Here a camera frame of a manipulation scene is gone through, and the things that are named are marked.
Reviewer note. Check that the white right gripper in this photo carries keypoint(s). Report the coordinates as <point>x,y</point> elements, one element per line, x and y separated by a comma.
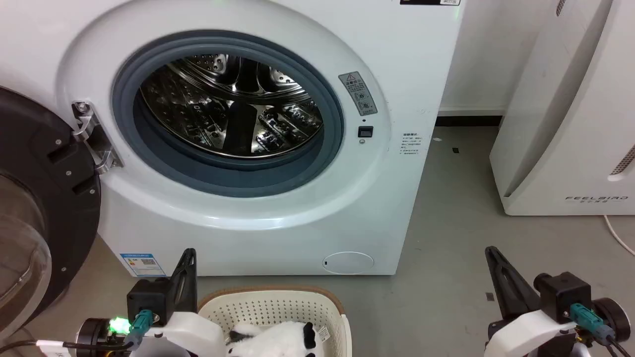
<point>528,332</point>

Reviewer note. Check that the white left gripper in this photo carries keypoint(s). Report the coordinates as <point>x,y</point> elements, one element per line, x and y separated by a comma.
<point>191,332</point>

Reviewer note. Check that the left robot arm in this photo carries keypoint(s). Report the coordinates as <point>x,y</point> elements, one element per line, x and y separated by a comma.
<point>94,337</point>

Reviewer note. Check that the white black plush toy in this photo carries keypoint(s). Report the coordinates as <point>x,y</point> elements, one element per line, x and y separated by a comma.
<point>278,342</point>

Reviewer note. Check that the black washing machine door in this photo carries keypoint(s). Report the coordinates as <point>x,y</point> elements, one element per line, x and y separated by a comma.
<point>54,198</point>

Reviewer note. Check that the silver metal door hinge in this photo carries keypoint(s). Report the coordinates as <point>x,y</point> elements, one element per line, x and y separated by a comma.
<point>94,136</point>

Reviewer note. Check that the stainless steel washer drum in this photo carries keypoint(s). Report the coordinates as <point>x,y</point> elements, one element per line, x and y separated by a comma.
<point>233,106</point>

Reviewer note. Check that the blue energy label sticker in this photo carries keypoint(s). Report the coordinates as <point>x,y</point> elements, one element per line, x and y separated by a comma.
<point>142,264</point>

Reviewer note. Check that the white perforated laundry basket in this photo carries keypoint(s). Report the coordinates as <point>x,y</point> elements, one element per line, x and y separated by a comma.
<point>278,305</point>

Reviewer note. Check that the white front-load washing machine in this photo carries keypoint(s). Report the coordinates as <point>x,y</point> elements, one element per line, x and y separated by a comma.
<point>278,228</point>

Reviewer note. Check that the grey rubber door gasket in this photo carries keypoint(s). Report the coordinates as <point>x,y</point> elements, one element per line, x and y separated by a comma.
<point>233,173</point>

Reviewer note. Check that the round drain filter cover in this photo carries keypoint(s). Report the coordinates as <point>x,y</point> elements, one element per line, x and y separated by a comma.
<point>348,262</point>

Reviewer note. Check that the small text label sticker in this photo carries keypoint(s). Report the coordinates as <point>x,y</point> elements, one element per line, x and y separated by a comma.
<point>411,144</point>

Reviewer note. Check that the white air purifier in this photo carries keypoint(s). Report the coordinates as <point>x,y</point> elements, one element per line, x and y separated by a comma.
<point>570,124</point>

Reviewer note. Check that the black door latch socket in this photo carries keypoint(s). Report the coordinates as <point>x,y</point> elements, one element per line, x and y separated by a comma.
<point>365,132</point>

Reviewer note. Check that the grey warning sticker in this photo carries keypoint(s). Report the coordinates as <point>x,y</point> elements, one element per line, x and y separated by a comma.
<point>358,93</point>

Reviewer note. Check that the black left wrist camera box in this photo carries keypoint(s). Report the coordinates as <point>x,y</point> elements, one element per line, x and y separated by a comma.
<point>148,300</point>

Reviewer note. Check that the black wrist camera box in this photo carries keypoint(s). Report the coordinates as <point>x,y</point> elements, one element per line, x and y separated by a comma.
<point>148,300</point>
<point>563,295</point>

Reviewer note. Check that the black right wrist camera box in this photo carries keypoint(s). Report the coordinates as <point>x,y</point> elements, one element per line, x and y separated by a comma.
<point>563,295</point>

